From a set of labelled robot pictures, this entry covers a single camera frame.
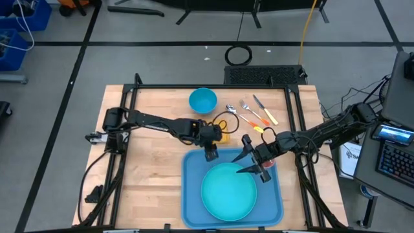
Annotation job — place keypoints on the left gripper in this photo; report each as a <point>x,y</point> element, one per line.
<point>211,132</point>

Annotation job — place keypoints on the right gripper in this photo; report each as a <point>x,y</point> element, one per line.
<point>265,152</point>

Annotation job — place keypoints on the pink cup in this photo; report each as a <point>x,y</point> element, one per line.
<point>270,163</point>

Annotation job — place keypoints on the orange cloth napkin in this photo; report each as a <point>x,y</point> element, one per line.
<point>224,136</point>

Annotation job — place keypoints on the teal plate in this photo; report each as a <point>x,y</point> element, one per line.
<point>228,194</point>

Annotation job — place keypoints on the blue bowl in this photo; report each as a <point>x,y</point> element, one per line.
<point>202,101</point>

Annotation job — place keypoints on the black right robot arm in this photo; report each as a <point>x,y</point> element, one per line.
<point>333,124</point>

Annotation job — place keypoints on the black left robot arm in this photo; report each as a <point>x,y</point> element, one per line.
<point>155,121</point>

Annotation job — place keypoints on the blue plastic tray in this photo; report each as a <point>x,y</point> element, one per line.
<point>194,194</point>

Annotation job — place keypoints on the white printed box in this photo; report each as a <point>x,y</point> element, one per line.
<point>351,158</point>

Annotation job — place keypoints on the grey desk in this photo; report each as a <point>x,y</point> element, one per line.
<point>367,161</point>

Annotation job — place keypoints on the blue and white roll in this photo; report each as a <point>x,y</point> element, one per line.
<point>368,191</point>

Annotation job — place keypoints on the black tripod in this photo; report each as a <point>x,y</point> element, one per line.
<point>375,92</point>

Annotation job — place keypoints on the smartphone with lit screen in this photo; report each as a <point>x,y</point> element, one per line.
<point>393,134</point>

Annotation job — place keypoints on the black backlit keyboard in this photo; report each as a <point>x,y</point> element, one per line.
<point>398,163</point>

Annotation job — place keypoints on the grey laptop lid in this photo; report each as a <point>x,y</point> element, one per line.
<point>399,90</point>

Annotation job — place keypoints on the black bar on floor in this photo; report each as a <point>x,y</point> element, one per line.
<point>136,10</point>

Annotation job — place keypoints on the orange and black device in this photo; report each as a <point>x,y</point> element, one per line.
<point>69,4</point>

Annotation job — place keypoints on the grey floor platform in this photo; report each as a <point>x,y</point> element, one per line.
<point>13,78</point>

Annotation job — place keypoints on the small blue storage bin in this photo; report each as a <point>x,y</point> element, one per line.
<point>13,55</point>

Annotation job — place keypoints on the large blue storage bin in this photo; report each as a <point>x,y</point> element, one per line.
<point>35,16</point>

